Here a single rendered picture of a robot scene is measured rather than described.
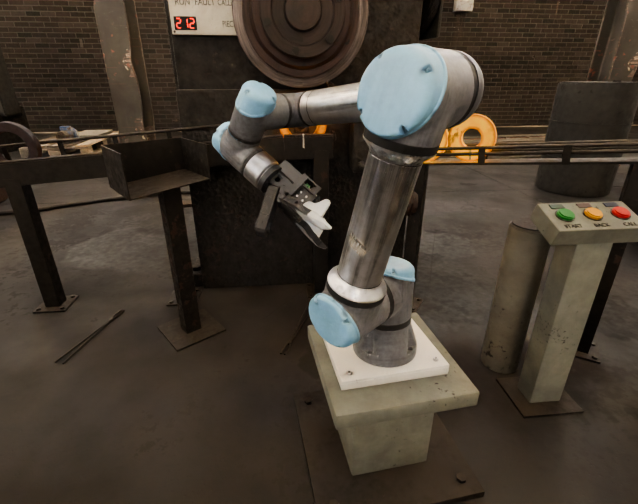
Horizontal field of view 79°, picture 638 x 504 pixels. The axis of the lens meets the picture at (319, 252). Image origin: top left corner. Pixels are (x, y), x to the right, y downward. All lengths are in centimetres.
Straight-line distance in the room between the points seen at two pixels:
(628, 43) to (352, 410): 501
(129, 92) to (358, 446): 384
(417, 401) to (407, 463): 28
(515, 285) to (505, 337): 19
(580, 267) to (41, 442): 152
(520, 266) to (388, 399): 63
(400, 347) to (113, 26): 391
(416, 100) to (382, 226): 20
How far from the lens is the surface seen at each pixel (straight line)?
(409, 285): 85
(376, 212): 63
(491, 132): 148
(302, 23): 147
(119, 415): 138
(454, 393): 93
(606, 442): 143
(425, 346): 100
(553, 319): 125
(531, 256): 129
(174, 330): 166
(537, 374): 136
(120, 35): 432
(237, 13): 157
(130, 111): 433
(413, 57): 55
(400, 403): 88
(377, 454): 107
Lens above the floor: 92
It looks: 24 degrees down
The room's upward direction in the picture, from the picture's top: straight up
